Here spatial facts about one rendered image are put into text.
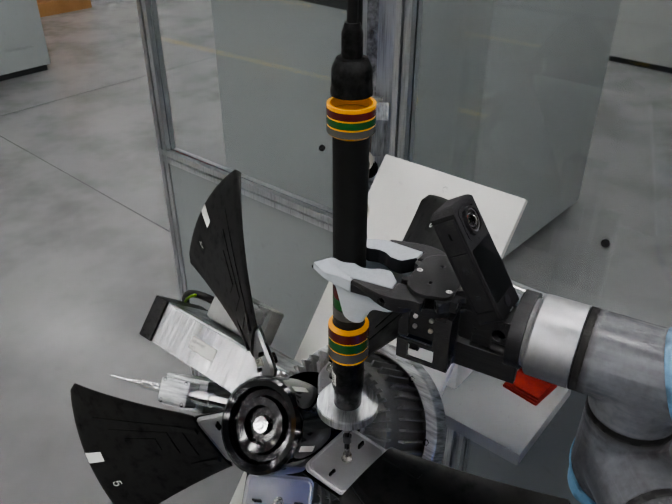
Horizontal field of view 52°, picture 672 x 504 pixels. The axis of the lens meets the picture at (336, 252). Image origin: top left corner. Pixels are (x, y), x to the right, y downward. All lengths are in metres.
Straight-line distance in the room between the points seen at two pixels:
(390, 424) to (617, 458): 0.39
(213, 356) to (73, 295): 2.28
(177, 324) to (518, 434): 0.67
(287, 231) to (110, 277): 1.70
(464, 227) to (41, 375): 2.50
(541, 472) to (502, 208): 0.86
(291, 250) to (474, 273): 1.31
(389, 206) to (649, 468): 0.65
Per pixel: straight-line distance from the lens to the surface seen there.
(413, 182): 1.14
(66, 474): 2.56
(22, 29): 6.50
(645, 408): 0.61
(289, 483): 0.92
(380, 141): 1.24
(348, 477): 0.85
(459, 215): 0.59
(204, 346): 1.14
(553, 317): 0.60
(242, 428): 0.87
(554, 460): 1.72
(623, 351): 0.60
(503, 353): 0.64
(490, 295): 0.61
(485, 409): 1.41
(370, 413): 0.78
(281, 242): 1.90
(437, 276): 0.64
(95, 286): 3.39
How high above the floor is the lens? 1.84
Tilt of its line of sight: 32 degrees down
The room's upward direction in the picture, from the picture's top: straight up
